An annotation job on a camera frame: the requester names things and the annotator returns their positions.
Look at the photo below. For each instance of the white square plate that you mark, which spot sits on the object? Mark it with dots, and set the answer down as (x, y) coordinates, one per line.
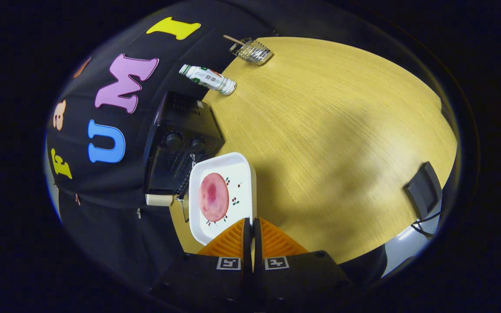
(242, 174)

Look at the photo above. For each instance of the black backdrop cloth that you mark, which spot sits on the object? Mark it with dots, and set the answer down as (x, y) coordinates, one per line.
(115, 200)

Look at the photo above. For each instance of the pink ham slice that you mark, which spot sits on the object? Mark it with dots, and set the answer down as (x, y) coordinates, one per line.
(213, 198)

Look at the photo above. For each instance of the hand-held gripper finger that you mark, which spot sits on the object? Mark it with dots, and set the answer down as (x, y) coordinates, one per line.
(247, 248)
(257, 248)

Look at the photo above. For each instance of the white bread toaster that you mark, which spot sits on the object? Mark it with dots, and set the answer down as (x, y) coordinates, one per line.
(159, 200)

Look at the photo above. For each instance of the white plastic bottle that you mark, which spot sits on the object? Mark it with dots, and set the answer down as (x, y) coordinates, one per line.
(207, 79)

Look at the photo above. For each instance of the black chair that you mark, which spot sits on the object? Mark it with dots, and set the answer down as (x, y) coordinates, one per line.
(424, 191)

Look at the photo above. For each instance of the wooden stick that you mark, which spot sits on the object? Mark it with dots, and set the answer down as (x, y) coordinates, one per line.
(232, 39)

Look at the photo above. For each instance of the black toaster oven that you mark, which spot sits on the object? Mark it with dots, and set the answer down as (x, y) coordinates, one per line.
(181, 117)

